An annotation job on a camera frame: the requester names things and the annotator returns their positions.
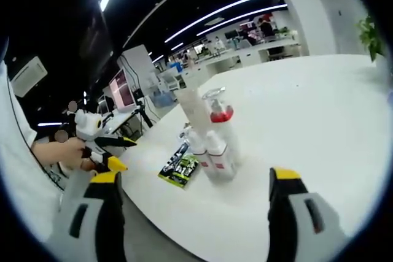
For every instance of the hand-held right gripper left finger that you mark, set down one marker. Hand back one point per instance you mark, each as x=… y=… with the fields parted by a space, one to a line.
x=107 y=213

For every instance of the blue plastic sack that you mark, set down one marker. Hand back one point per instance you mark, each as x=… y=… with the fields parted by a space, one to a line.
x=161 y=99

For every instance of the white office chair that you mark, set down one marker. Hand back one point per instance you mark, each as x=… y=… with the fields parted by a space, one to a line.
x=172 y=79

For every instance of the green silver skincare mask sachet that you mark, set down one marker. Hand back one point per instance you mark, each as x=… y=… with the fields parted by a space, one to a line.
x=181 y=173

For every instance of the ceiling air conditioner unit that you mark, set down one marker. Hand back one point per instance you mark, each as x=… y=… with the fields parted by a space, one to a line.
x=29 y=76

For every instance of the small red label skincare bottle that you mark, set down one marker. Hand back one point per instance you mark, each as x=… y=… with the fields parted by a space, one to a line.
x=196 y=148
x=219 y=167

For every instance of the pink screen monitor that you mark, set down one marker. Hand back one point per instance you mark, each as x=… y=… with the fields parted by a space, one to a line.
x=121 y=90

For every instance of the potted green plant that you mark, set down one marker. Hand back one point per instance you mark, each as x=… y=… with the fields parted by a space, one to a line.
x=373 y=38

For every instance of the person's white shirt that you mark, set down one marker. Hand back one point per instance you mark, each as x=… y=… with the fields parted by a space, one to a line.
x=18 y=188

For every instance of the white skincare tube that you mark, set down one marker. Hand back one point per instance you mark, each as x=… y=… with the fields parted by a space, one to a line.
x=192 y=105

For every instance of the long white counter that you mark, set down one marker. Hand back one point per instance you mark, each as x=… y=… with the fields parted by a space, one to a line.
x=245 y=58

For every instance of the person's grey trousers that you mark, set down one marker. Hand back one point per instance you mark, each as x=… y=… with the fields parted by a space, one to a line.
x=72 y=188

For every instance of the red collar skincare pump bottle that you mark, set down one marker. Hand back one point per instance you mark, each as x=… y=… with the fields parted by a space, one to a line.
x=228 y=139

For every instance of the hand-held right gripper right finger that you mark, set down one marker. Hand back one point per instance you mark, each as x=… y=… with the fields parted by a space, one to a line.
x=282 y=213

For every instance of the black tripod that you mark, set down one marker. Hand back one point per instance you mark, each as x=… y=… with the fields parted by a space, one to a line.
x=147 y=119

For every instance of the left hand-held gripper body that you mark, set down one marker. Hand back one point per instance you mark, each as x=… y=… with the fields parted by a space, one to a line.
x=87 y=125

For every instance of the person's left hand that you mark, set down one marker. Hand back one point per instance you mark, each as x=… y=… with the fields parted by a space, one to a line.
x=72 y=151

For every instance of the long thin ceiling light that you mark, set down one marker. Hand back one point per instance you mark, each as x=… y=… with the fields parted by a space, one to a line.
x=230 y=6
x=245 y=16

